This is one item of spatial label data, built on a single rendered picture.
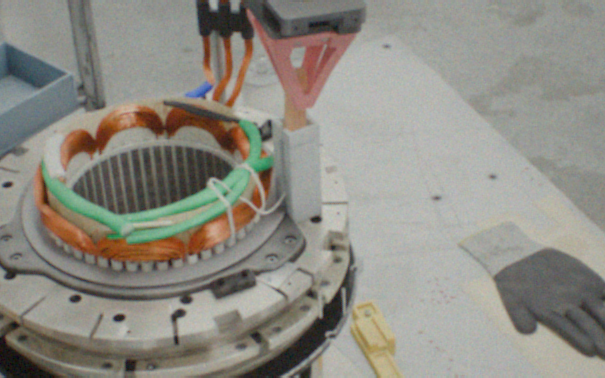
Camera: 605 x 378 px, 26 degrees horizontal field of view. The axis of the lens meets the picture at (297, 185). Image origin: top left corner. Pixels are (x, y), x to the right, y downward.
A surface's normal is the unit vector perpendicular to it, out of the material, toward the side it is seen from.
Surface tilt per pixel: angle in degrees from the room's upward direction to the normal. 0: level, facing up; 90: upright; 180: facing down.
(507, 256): 12
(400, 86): 0
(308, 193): 90
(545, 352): 0
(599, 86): 0
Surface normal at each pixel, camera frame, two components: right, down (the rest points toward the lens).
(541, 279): -0.14, -0.75
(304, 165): 0.51, 0.51
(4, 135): 0.76, 0.37
